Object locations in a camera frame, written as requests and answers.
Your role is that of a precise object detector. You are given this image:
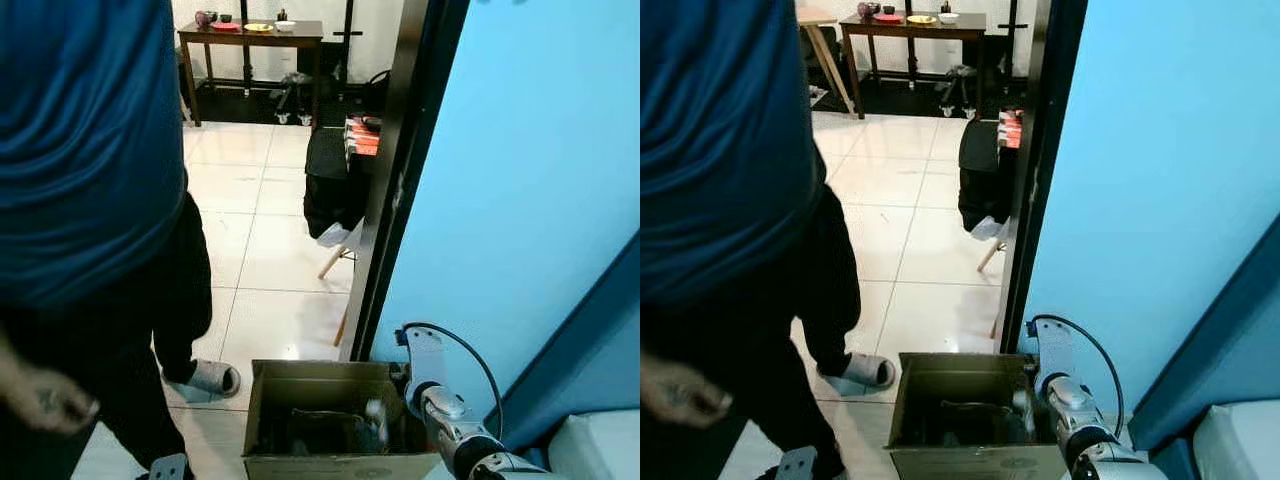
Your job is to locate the person's bare hand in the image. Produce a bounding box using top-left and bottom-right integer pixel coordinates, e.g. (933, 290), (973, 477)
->
(640, 352), (736, 429)
(0, 345), (102, 437)

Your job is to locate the light wooden table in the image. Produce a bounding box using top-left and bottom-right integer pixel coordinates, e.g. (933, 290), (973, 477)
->
(797, 8), (859, 116)

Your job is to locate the black wheeled tripod dolly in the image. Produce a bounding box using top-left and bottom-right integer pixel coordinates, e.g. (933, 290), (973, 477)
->
(938, 63), (986, 119)
(275, 70), (321, 126)

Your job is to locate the person in blue shirt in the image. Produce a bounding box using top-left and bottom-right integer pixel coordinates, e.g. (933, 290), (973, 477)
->
(0, 0), (216, 480)
(640, 0), (863, 480)

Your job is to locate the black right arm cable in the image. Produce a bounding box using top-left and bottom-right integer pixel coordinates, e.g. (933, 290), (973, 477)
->
(397, 321), (505, 443)
(1026, 313), (1127, 441)

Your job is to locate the dark wooden table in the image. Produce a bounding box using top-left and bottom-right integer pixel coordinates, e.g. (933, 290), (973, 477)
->
(839, 10), (989, 121)
(177, 18), (326, 128)

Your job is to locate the dark door frame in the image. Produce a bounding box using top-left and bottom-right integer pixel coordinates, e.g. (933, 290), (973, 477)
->
(345, 0), (471, 363)
(998, 0), (1091, 353)

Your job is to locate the beige sheeted mattress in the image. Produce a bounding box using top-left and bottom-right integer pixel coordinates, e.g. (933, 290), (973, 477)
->
(548, 410), (641, 480)
(1192, 400), (1280, 480)

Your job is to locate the brown cardboard box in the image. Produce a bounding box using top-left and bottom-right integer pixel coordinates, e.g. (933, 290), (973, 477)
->
(887, 350), (1076, 480)
(242, 358), (441, 480)

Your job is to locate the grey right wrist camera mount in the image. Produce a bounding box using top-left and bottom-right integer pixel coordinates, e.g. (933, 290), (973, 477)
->
(402, 324), (449, 416)
(1029, 317), (1077, 403)

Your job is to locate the black draped wooden chair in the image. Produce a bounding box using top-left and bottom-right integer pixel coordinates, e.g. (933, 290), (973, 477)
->
(303, 122), (373, 346)
(957, 117), (1013, 339)

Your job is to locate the grey white slipper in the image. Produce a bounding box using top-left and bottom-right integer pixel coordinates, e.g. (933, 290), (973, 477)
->
(818, 350), (898, 394)
(165, 358), (243, 403)

